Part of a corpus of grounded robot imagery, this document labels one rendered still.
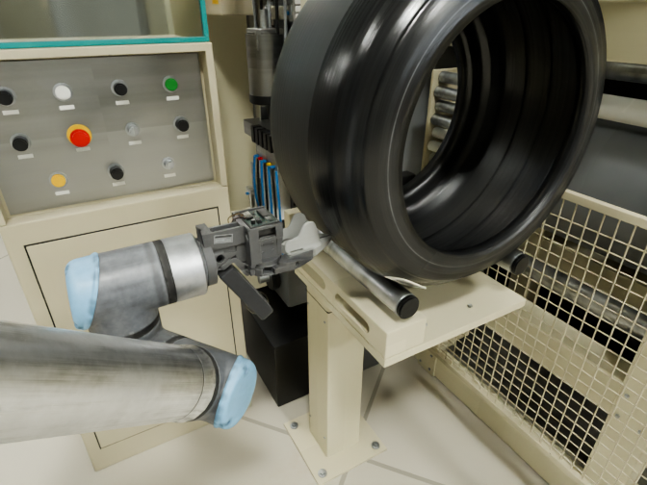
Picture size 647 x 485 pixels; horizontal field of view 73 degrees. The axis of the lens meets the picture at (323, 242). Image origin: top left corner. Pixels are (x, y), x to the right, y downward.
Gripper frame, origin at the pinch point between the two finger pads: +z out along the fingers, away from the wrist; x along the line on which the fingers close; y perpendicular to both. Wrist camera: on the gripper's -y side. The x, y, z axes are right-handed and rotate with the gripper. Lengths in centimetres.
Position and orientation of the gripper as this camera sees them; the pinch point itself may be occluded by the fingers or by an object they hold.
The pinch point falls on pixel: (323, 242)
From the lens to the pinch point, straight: 71.5
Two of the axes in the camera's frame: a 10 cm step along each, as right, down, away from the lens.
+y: 0.0, -8.8, -4.8
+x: -4.9, -4.2, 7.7
